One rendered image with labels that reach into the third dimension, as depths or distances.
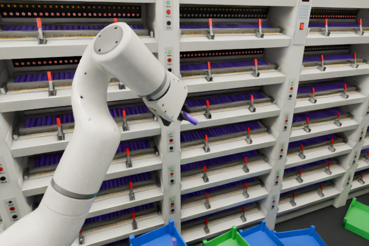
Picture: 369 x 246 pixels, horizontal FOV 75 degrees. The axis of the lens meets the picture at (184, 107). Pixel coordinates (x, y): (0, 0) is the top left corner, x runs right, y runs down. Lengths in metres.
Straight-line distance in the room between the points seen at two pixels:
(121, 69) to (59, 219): 0.29
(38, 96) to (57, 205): 0.63
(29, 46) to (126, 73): 0.63
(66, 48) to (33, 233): 0.67
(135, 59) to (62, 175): 0.24
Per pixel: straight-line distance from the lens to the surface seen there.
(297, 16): 1.39
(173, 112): 0.58
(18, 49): 1.04
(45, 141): 1.14
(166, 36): 1.04
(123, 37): 0.42
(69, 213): 0.51
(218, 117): 1.24
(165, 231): 1.22
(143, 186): 1.37
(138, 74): 0.45
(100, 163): 0.48
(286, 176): 1.87
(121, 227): 1.47
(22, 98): 1.09
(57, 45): 1.01
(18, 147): 1.15
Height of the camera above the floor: 1.40
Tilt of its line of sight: 20 degrees down
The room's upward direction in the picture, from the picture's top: straight up
